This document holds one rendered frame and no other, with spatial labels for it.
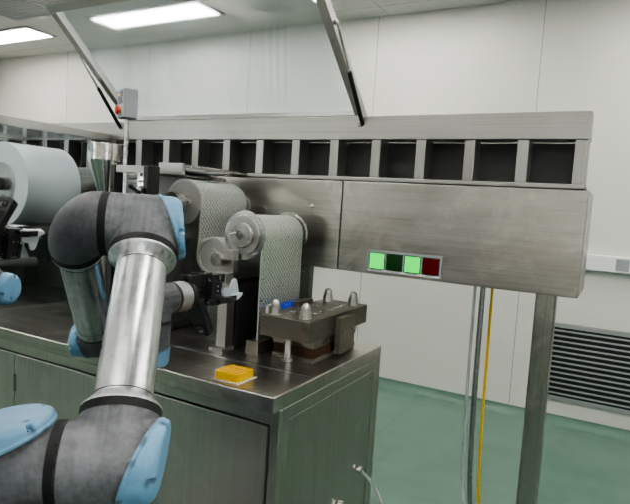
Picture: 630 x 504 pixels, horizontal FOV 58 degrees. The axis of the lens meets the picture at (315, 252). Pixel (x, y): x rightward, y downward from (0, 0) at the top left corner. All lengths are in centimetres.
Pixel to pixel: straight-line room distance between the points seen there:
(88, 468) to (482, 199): 131
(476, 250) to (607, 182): 237
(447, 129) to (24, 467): 142
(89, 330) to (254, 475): 54
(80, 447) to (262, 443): 69
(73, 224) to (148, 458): 44
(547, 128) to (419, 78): 272
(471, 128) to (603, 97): 240
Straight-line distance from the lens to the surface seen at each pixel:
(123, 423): 84
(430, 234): 179
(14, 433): 83
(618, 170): 405
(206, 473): 159
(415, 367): 439
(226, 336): 173
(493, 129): 177
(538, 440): 200
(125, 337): 91
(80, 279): 117
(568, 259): 172
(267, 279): 172
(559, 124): 174
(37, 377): 202
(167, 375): 155
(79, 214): 105
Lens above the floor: 135
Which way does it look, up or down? 5 degrees down
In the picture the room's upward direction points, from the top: 4 degrees clockwise
